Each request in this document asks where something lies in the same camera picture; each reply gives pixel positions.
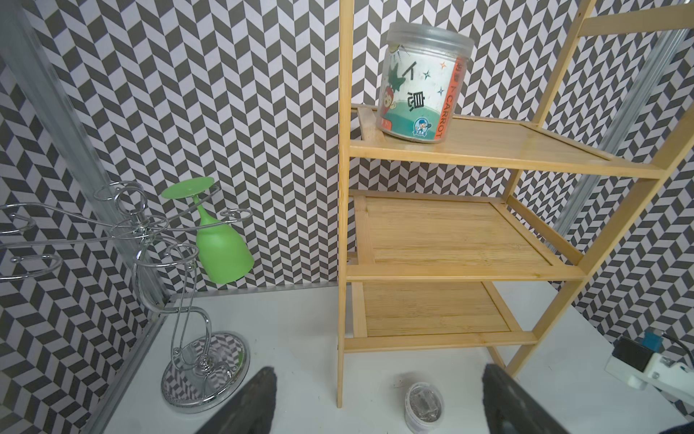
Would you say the chrome wire glass rack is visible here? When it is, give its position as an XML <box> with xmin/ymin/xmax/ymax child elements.
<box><xmin>0</xmin><ymin>180</ymin><xmax>254</xmax><ymax>415</ymax></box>

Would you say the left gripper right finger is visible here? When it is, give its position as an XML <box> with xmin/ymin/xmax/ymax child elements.
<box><xmin>483</xmin><ymin>363</ymin><xmax>569</xmax><ymax>434</ymax></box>

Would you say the carrot seed jar red label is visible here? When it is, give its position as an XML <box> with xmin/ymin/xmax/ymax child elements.
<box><xmin>377</xmin><ymin>22</ymin><xmax>475</xmax><ymax>144</ymax></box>

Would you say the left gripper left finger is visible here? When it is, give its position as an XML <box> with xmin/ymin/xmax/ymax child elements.
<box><xmin>196</xmin><ymin>366</ymin><xmax>277</xmax><ymax>434</ymax></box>

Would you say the green plastic goblet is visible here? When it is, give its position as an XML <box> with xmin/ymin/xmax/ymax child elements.
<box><xmin>162</xmin><ymin>177</ymin><xmax>255</xmax><ymax>285</ymax></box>

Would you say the small clear tub far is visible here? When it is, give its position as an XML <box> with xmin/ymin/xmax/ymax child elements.
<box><xmin>405</xmin><ymin>382</ymin><xmax>445</xmax><ymax>433</ymax></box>

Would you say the bamboo three-tier shelf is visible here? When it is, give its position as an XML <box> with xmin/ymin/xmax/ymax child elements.
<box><xmin>337</xmin><ymin>1</ymin><xmax>693</xmax><ymax>375</ymax></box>

